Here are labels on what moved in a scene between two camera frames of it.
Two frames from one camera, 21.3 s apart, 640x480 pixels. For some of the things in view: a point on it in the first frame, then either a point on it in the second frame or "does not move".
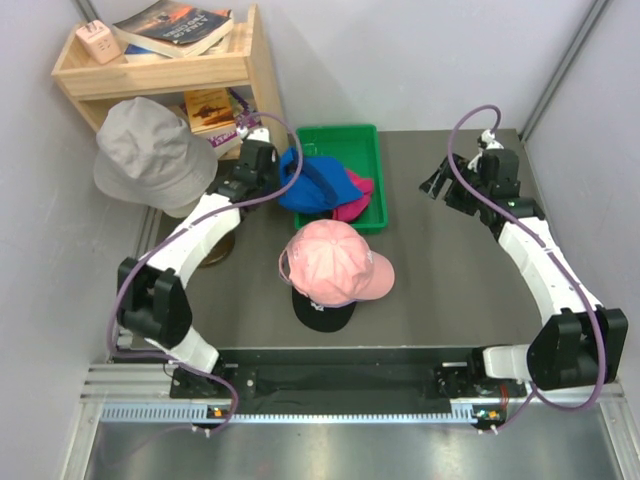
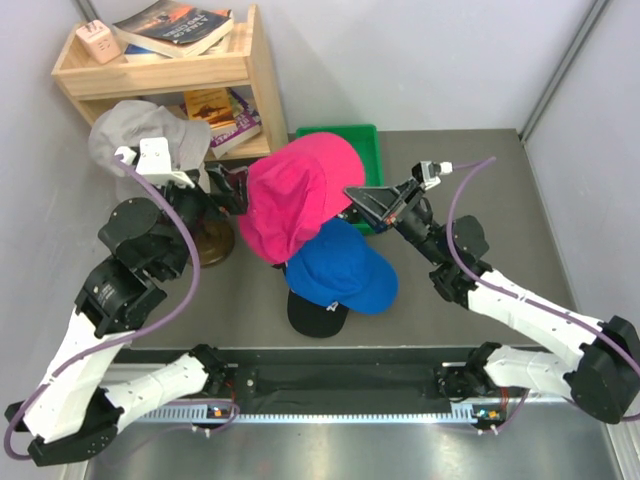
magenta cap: (351, 212) → (293, 186)
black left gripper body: (269, 180) → (194, 202)
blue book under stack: (134, 49) does not move
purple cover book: (245, 118) does not move
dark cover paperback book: (176, 29) does not move
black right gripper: (434, 185) → (381, 204)
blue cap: (324, 184) → (339, 264)
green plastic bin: (356, 147) does not move
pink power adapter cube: (98, 39) does not move
